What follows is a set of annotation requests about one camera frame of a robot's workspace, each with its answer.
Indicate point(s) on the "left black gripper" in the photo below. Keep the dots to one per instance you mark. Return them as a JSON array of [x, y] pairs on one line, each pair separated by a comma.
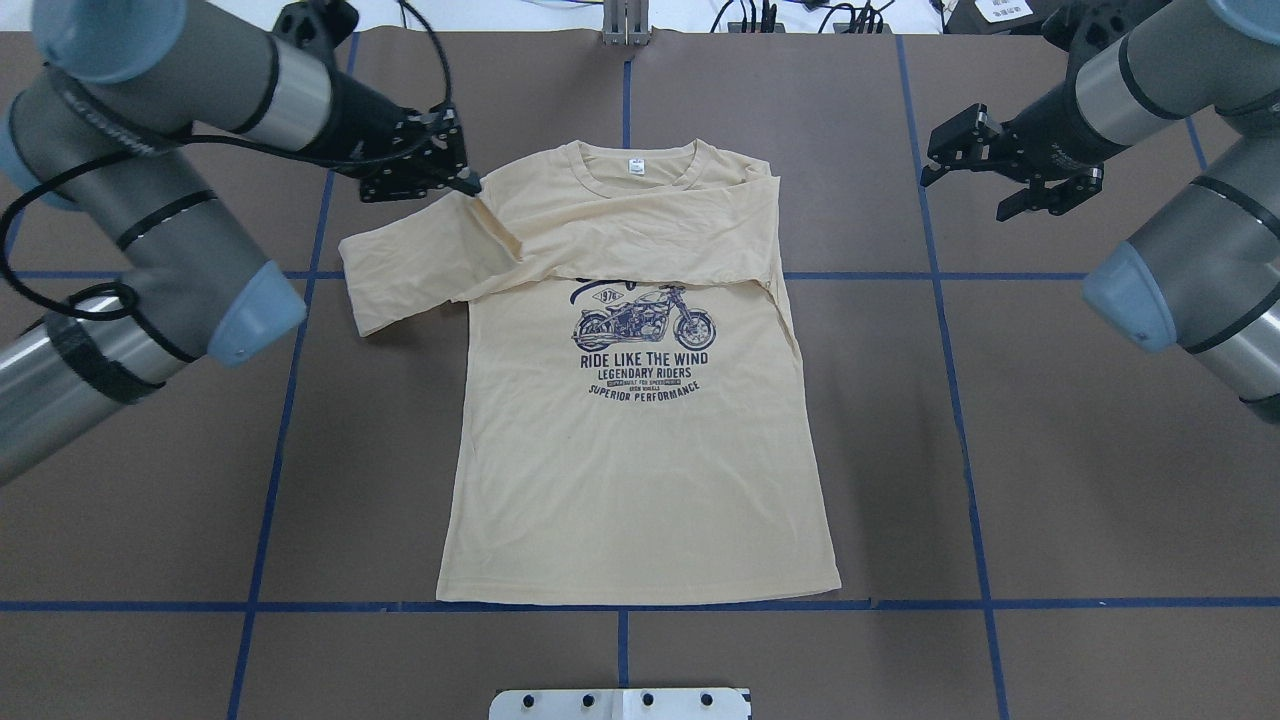
[[362, 112]]

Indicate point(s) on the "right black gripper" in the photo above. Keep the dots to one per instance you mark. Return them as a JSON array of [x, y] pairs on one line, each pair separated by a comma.
[[1045, 138]]

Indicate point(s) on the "beige printed t-shirt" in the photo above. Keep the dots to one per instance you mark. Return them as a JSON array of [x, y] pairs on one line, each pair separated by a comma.
[[634, 427]]

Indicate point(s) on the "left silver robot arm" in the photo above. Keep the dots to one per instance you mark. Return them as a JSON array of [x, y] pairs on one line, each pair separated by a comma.
[[126, 85]]

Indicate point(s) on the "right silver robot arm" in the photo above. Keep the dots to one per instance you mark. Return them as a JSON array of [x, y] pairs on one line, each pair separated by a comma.
[[1200, 275]]

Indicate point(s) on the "black device with label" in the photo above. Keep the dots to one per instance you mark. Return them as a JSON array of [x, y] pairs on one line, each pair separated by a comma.
[[997, 17]]

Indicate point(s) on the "brown paper table cover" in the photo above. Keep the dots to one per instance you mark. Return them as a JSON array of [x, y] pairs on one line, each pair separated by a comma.
[[1032, 518]]

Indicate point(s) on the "aluminium frame post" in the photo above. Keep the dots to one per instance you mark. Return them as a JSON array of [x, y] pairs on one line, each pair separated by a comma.
[[626, 22]]

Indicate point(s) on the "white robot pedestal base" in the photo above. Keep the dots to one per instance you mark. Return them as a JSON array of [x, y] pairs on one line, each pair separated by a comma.
[[623, 703]]

